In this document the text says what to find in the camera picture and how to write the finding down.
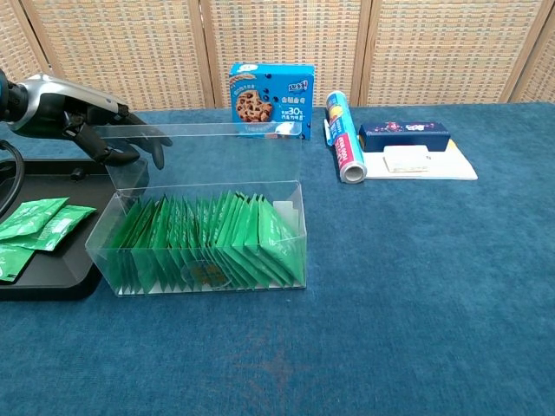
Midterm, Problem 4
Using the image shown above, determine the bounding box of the blue cookie box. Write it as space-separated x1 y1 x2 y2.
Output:
228 62 317 142

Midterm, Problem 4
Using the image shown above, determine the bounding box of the black plastic tray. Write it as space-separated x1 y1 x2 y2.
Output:
0 157 151 302

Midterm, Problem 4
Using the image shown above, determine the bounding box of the small white card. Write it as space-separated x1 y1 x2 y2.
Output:
382 145 433 174

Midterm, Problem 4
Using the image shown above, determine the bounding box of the dark blue long box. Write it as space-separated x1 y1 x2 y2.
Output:
358 121 452 153

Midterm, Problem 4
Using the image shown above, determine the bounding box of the black left hand cable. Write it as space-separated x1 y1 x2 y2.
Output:
0 138 26 218

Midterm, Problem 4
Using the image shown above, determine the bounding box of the white flat envelope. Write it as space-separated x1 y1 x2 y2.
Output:
362 140 479 181

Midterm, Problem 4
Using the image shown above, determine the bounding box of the cling film roll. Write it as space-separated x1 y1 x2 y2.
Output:
324 90 369 185

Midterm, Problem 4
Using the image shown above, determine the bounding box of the blue table cloth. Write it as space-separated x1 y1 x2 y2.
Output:
0 101 555 416

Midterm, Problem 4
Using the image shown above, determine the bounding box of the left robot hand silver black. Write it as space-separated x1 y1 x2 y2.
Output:
8 73 173 171

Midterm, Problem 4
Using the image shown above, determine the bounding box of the woven folding screen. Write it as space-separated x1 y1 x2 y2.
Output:
0 0 555 117

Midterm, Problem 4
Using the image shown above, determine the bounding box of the clear plastic box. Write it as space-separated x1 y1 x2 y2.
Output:
85 120 308 298

